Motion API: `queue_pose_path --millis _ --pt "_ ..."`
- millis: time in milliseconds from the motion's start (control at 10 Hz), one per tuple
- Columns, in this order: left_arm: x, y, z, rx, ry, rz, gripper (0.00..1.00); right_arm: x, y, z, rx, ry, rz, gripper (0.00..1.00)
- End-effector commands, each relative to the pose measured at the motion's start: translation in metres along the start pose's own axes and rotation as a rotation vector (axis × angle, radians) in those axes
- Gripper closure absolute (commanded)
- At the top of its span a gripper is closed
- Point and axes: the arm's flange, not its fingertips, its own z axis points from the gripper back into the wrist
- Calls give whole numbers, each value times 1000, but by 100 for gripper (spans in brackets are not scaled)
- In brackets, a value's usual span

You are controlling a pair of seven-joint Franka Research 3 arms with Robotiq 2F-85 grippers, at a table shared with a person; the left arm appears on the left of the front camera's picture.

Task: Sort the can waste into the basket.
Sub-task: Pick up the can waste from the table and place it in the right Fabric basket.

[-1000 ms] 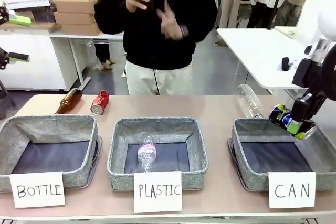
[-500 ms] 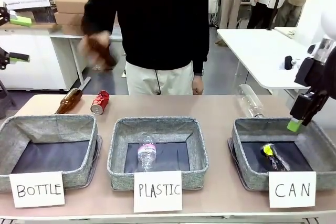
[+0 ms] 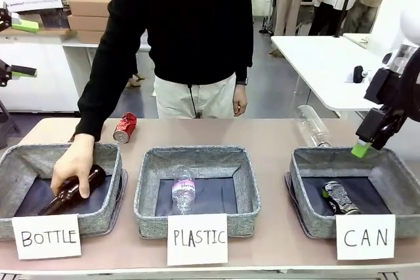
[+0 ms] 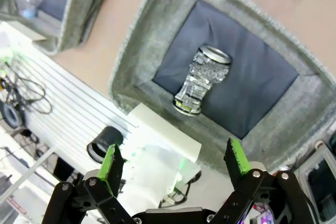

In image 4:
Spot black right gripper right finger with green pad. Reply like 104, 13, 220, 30
209, 137, 316, 224

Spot small grey felt basket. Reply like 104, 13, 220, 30
0, 0, 118, 56

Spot ribbed aluminium table frame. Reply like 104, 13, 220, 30
0, 21, 139, 174

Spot grey framed dark box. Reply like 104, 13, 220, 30
298, 144, 336, 222

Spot large grey felt basket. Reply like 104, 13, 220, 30
109, 0, 336, 175

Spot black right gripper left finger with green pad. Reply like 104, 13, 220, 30
41, 144, 132, 224

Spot black cable bundle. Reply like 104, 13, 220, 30
0, 70, 53, 116

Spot black cylindrical cap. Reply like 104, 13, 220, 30
86, 126, 125, 164

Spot black rubber wheel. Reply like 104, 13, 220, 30
2, 102, 22, 128

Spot crushed silver can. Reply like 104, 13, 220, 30
172, 45, 233, 117

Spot thin black cable loop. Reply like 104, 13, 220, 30
159, 171, 202, 208

